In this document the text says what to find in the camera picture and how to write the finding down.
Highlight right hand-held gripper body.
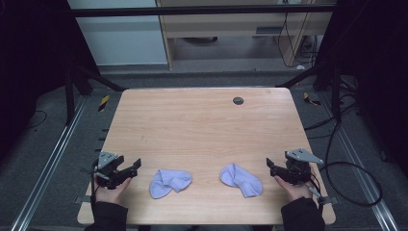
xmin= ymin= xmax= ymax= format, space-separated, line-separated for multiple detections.
xmin=276 ymin=147 xmax=324 ymax=186

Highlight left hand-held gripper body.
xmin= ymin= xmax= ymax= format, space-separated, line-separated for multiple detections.
xmin=92 ymin=150 xmax=130 ymax=191

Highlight lilac sock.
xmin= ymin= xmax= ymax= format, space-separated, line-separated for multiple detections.
xmin=148 ymin=168 xmax=193 ymax=200
xmin=218 ymin=163 xmax=264 ymax=199

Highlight person's left hand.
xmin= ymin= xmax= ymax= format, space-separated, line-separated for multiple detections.
xmin=94 ymin=175 xmax=133 ymax=206

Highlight person's right hand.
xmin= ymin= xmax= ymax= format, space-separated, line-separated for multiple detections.
xmin=273 ymin=174 xmax=318 ymax=203

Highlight black metal stand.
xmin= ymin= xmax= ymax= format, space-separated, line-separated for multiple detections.
xmin=276 ymin=59 xmax=343 ymax=123
xmin=63 ymin=62 xmax=127 ymax=127

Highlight white cabinet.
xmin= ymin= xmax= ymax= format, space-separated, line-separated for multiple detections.
xmin=66 ymin=0 xmax=168 ymax=67

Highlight black curtain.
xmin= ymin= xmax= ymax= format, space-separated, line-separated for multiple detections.
xmin=0 ymin=0 xmax=100 ymax=163
xmin=312 ymin=0 xmax=408 ymax=179

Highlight light wooden desk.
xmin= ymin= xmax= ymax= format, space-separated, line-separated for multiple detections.
xmin=155 ymin=0 xmax=339 ymax=70

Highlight left hand-held gripper cable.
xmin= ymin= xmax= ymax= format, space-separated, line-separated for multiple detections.
xmin=89 ymin=159 xmax=99 ymax=210

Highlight hand-held gripper cable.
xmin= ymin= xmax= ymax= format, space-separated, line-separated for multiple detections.
xmin=307 ymin=164 xmax=322 ymax=195
xmin=89 ymin=159 xmax=99 ymax=210

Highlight right hand-held gripper cable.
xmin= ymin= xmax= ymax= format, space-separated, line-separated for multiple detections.
xmin=307 ymin=164 xmax=322 ymax=195

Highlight thick black looped cable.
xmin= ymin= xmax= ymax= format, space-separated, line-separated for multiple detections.
xmin=303 ymin=109 xmax=384 ymax=208

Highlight grey table bracket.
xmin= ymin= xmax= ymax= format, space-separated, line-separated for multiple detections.
xmin=308 ymin=186 xmax=340 ymax=206
xmin=72 ymin=194 xmax=92 ymax=205

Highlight yellow handled tool left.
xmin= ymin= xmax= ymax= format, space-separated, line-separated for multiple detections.
xmin=97 ymin=94 xmax=111 ymax=113

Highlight yellow handled tool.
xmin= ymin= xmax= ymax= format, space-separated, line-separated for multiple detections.
xmin=97 ymin=94 xmax=111 ymax=113
xmin=302 ymin=91 xmax=322 ymax=107

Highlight aluminium floor rail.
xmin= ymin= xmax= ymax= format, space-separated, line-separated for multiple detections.
xmin=319 ymin=91 xmax=401 ymax=231
xmin=10 ymin=95 xmax=89 ymax=231

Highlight yellow handled tool right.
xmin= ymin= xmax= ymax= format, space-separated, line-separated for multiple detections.
xmin=302 ymin=91 xmax=322 ymax=107

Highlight thin black floor cable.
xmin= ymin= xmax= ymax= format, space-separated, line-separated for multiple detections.
xmin=24 ymin=109 xmax=48 ymax=130

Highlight black cables under desk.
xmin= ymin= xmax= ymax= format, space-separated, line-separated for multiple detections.
xmin=276 ymin=12 xmax=319 ymax=69

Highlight black horizontal frame bar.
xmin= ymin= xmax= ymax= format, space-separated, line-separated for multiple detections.
xmin=68 ymin=4 xmax=337 ymax=18

